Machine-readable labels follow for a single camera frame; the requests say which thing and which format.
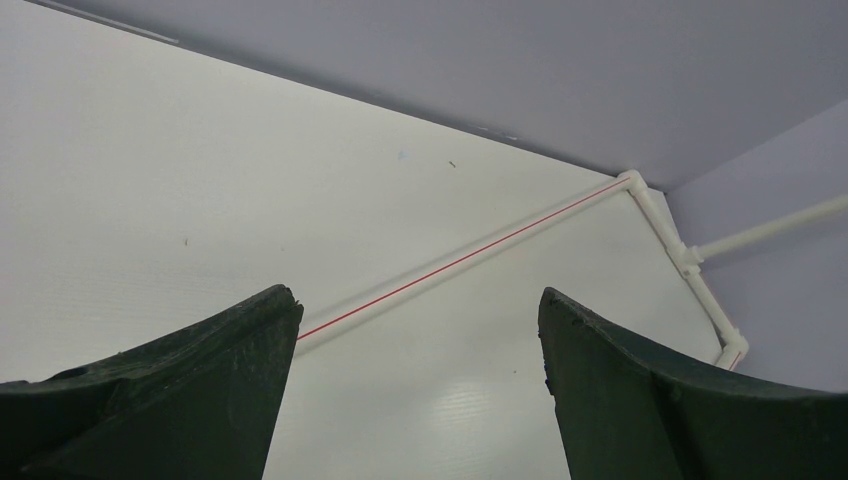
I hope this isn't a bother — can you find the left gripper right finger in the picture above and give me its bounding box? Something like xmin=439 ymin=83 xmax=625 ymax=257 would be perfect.
xmin=538 ymin=287 xmax=847 ymax=479

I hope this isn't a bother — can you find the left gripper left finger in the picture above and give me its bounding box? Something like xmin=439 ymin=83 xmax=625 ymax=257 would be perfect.
xmin=1 ymin=284 xmax=304 ymax=479

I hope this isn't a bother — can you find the white PVC pipe frame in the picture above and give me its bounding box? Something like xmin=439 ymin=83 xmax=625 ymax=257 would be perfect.
xmin=295 ymin=170 xmax=847 ymax=369

